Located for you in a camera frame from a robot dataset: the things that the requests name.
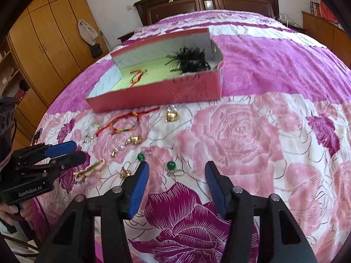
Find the light wooden dresser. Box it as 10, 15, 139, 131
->
302, 11, 351, 69

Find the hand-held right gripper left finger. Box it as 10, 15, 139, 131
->
34, 161, 150, 263

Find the gold hair clip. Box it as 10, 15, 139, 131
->
73, 159, 105, 182

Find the pink floral bedspread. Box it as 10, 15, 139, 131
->
33, 12, 351, 263

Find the pale plastic bag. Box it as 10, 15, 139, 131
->
277, 14, 302, 29

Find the light wooden wardrobe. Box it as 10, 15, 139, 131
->
7, 0, 110, 143

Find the black feather hair accessory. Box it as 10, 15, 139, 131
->
165, 46, 211, 74

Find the small gold earring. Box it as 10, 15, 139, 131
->
118, 162, 138, 181

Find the gold heart brooch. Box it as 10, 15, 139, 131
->
165, 105, 181, 122

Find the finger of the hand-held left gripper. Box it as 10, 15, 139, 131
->
27, 151, 87, 174
19, 140, 77, 162

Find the beige hanging bag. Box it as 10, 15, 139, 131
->
77, 20, 98, 46

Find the person's left hand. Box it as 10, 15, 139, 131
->
0, 201, 34, 222

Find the red cardboard box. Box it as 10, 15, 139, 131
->
86, 27, 225, 113

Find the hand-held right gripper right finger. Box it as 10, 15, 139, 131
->
205, 161, 319, 263

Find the dark wooden nightstand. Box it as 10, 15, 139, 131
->
118, 31, 135, 43

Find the red braided cord bracelet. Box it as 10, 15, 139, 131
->
95, 105, 161, 137
129, 70, 149, 87

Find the black hanging bag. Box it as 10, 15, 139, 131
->
90, 44, 103, 59

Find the green bead earring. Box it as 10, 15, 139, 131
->
166, 161, 184, 177
136, 148, 152, 162

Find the gold pearl drop earring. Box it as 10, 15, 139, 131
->
110, 134, 142, 158

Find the dark wooden headboard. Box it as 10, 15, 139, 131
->
133, 0, 280, 28

